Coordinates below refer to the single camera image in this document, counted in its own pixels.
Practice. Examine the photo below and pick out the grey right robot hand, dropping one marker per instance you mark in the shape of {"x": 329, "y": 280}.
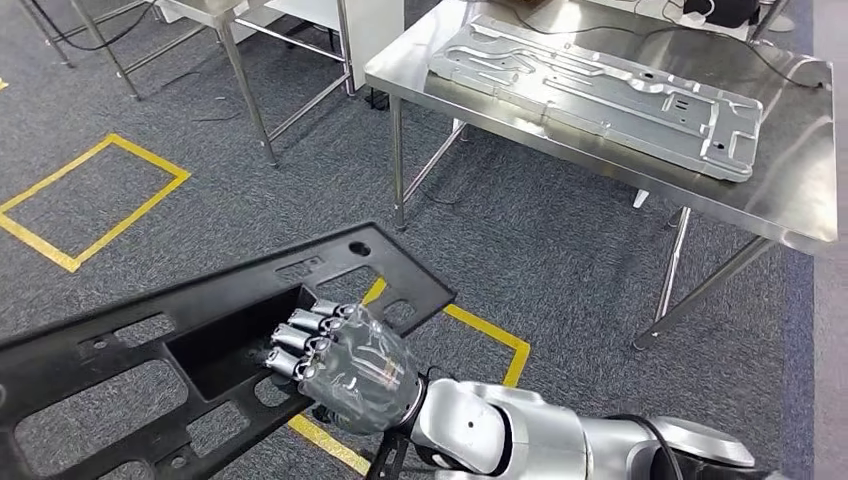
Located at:
{"x": 361, "y": 371}

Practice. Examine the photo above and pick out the black plastic plate frame part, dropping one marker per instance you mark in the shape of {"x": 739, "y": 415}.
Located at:
{"x": 132, "y": 338}

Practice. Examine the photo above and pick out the stainless steel workbench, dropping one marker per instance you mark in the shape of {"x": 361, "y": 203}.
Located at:
{"x": 782, "y": 166}

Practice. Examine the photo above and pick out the yellow floor tape outline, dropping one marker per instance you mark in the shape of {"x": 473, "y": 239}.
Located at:
{"x": 487, "y": 331}

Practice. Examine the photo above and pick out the yellow floor tape square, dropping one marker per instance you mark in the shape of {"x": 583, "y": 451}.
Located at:
{"x": 132, "y": 215}

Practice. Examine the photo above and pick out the embossed metal fixture plate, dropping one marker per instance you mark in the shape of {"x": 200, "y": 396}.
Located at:
{"x": 596, "y": 93}

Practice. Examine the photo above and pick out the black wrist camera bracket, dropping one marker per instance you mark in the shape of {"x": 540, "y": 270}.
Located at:
{"x": 387, "y": 457}

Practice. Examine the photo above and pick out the steel frame table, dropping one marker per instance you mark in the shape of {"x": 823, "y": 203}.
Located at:
{"x": 246, "y": 86}

